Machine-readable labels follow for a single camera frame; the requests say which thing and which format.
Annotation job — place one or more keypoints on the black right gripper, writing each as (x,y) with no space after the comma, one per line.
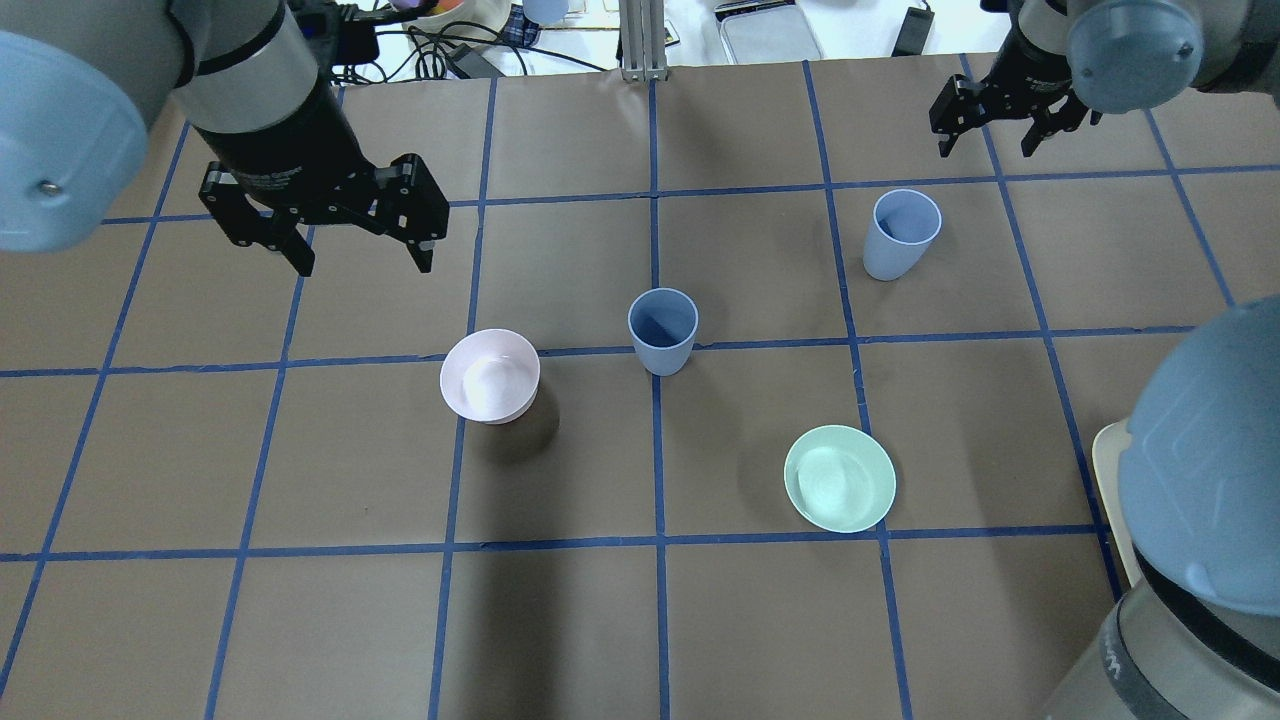
(1040,68)

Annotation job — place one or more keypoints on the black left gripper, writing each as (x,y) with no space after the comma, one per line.
(285,145)

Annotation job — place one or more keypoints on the light blue cup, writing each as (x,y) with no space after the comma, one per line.
(902,226)

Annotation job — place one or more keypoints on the darker blue cup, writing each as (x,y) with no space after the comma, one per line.
(663,324)

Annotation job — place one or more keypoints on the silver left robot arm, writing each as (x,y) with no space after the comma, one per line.
(84,82)

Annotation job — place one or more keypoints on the black power adapter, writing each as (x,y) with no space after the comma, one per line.
(914,31)

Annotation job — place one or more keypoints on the pink bowl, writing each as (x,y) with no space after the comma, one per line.
(491,376)

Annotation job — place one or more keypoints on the bowl with foam blocks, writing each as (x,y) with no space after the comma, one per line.
(476,19)

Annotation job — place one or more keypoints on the cream tray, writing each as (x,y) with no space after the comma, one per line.
(1107,447)

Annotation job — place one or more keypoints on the mint green bowl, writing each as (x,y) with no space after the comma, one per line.
(840,479)

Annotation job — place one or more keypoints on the aluminium frame post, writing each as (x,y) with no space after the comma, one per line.
(643,41)

